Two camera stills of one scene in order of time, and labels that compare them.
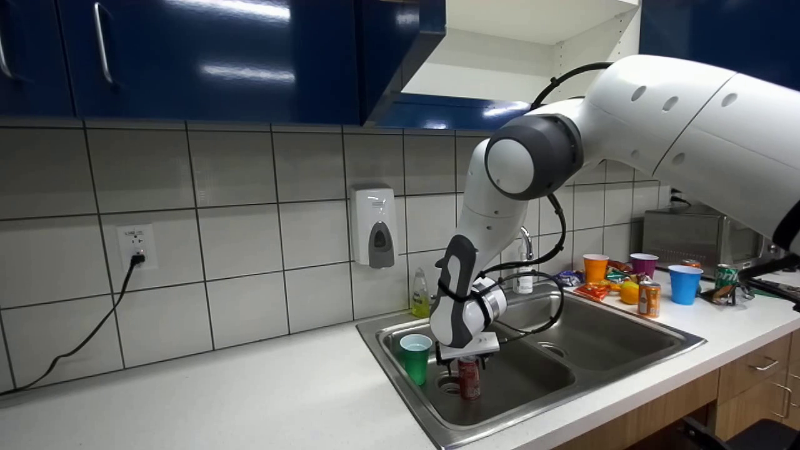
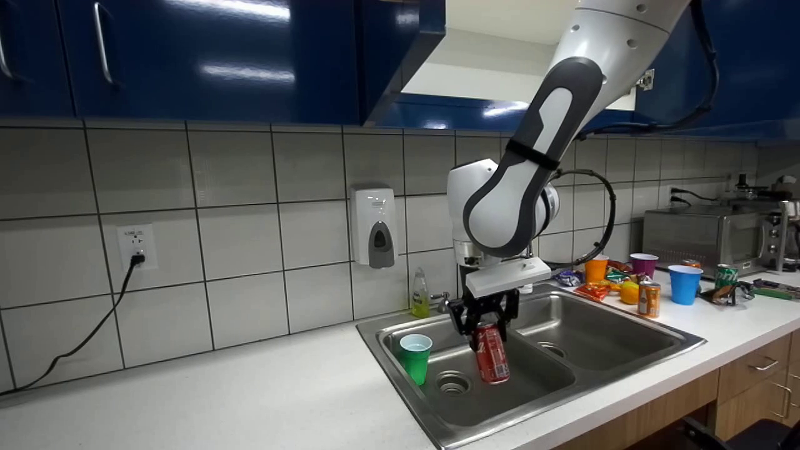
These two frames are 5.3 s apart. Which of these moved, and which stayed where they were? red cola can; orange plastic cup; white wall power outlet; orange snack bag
Moved: red cola can
Stayed: orange plastic cup; orange snack bag; white wall power outlet
